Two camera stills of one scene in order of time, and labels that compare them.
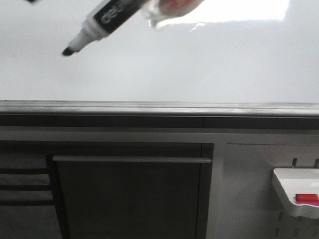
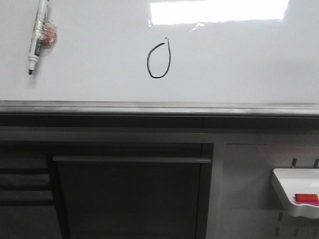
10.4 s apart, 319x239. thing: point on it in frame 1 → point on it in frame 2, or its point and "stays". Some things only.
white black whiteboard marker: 109,16 → 44,34
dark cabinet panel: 132,190 stays
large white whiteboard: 244,58 stays
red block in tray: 307,197 stays
